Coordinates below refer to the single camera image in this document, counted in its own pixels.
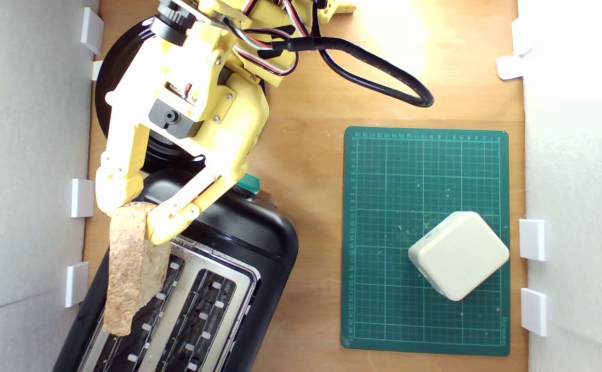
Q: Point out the black plate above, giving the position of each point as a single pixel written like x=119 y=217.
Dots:
x=116 y=62

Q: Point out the black two-slot toaster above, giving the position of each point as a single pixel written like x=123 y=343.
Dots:
x=259 y=243

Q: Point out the green toaster lever knob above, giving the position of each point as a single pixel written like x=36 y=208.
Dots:
x=250 y=183

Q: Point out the white block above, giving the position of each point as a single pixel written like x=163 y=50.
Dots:
x=458 y=256

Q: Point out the brown bread slice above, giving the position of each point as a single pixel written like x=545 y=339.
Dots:
x=125 y=268

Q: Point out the green cutting mat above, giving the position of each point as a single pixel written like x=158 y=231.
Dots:
x=383 y=206

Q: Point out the white wall clip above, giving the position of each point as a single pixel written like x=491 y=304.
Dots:
x=97 y=70
x=92 y=30
x=532 y=239
x=534 y=311
x=82 y=198
x=510 y=67
x=77 y=284

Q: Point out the gripper camera on yellow mount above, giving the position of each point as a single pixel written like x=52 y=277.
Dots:
x=170 y=23

